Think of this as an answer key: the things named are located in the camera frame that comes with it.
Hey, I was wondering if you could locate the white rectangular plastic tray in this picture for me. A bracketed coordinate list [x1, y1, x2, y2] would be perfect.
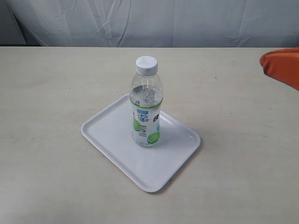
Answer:
[81, 94, 201, 193]

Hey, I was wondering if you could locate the white wrinkled backdrop cloth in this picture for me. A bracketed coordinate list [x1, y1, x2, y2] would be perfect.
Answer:
[4, 0, 299, 48]

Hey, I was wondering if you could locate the clear green-labelled drink bottle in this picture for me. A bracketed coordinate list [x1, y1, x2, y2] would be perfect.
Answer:
[129, 56, 164, 147]

